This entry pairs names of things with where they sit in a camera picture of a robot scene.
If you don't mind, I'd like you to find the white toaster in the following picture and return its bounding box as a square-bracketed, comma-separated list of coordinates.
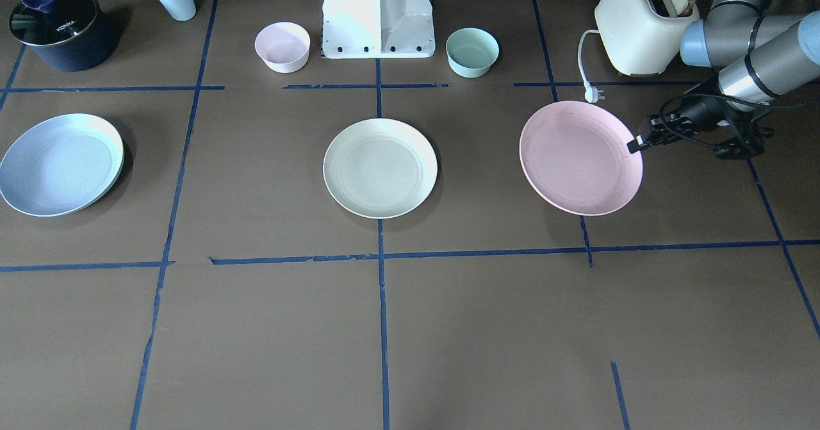
[594, 0, 700, 76]

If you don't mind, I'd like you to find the pink plate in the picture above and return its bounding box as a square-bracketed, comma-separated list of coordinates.
[519, 101, 644, 216]

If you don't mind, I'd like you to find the green plate under blue plate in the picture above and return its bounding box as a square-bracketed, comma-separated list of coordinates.
[76, 128, 126, 211]

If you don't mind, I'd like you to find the cream plate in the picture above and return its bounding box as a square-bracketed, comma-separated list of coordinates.
[322, 118, 439, 220]

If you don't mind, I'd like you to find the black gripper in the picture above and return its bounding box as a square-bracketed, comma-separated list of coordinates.
[627, 92, 737, 154]

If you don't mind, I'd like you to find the dark blue pot with lid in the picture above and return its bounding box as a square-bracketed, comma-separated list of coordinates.
[8, 0, 119, 72]

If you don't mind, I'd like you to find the green bowl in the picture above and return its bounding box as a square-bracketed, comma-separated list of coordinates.
[445, 28, 500, 78]

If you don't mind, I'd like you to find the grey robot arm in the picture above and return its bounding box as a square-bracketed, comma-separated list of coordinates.
[627, 0, 819, 160]

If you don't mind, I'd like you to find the pink bowl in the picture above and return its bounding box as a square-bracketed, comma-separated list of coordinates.
[254, 22, 311, 74]

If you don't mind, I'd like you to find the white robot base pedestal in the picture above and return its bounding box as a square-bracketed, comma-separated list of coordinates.
[320, 0, 436, 60]

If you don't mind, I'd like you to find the white toaster cable with plug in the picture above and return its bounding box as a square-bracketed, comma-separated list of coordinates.
[578, 29, 607, 104]

